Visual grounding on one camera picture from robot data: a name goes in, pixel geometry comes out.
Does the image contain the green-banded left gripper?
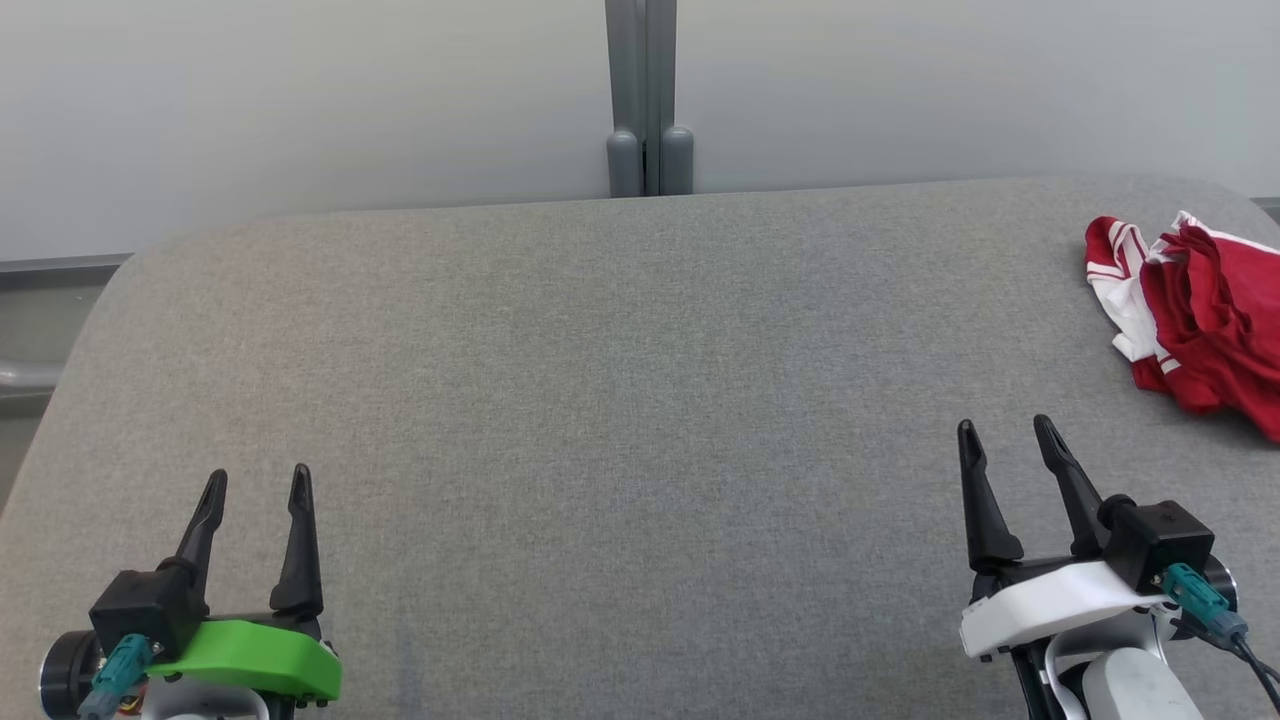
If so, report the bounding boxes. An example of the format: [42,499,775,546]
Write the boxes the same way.
[40,463,342,717]

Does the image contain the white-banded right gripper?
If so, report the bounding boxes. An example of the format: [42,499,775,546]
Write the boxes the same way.
[957,414,1176,661]

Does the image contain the red shorts with white stripe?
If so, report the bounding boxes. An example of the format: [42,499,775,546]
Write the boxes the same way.
[1140,210,1280,444]

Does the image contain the grey metal tube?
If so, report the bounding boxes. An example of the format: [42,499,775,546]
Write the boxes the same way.
[0,358,67,393]

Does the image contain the grey fabric sofa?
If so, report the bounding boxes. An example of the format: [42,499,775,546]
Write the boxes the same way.
[0,175,1280,720]

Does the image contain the left cable with teal connector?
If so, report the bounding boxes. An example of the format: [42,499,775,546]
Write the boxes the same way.
[78,633,154,720]

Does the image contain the cable with teal connector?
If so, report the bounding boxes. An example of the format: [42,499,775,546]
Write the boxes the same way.
[78,633,154,720]
[1160,563,1280,713]

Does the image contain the right cable with teal connector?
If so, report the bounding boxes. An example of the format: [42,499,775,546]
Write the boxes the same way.
[1160,563,1280,713]

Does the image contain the grey partition post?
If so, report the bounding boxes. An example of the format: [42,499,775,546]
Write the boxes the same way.
[604,0,696,198]

